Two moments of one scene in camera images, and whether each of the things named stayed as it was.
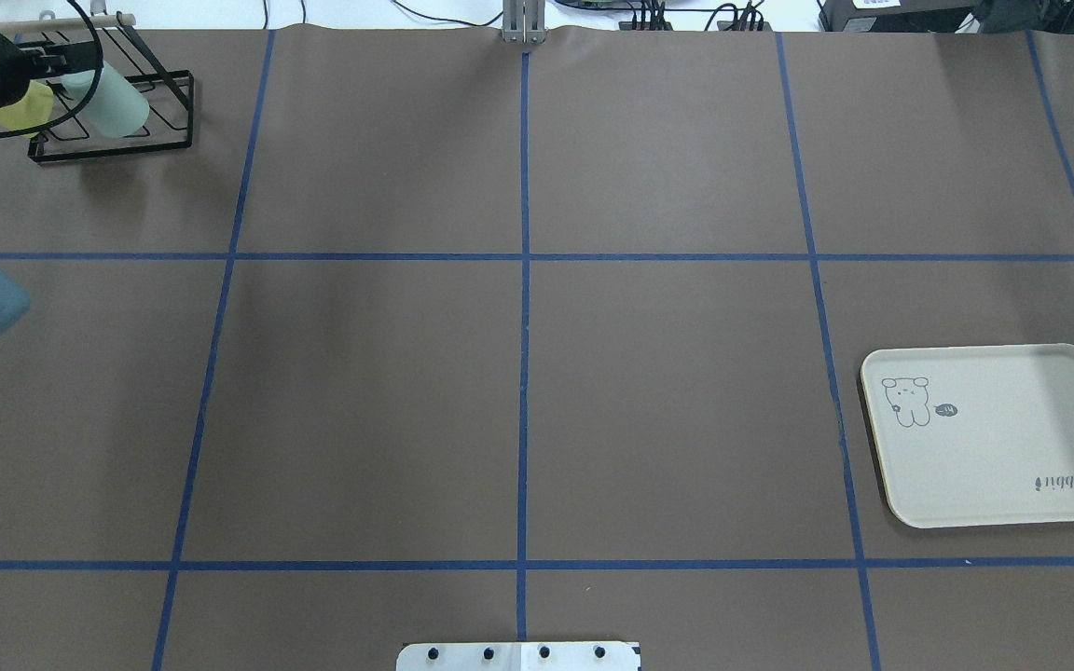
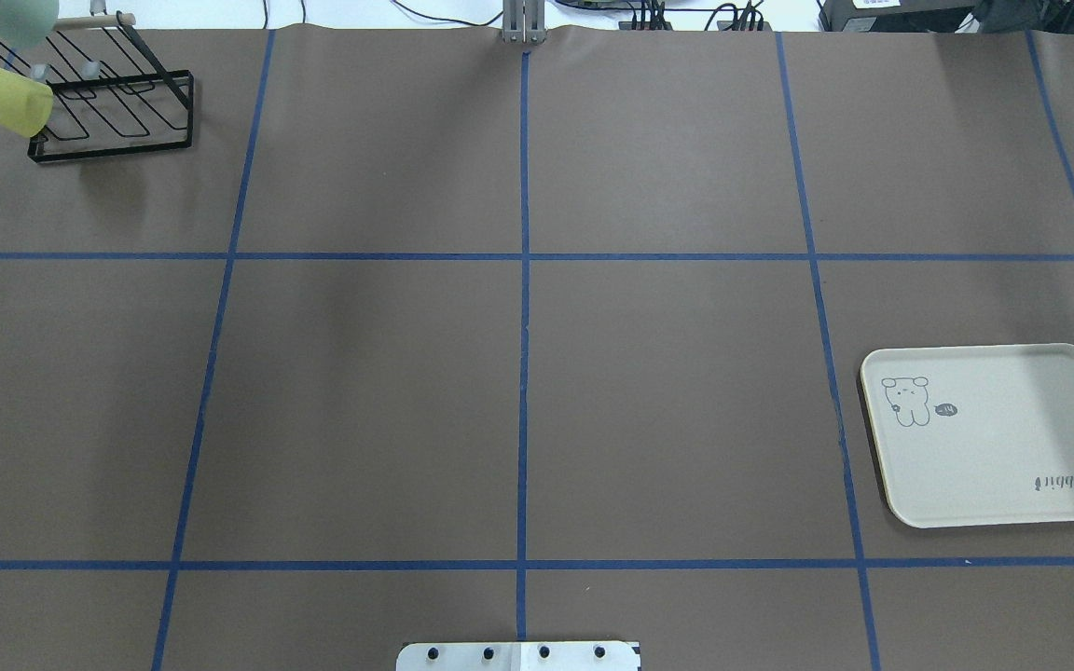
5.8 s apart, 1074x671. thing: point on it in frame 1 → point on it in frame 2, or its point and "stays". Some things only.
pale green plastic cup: [116, 108] → [20, 24]
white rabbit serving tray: [979, 435] stays
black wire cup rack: [171, 119] stays
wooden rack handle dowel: [63, 24] stays
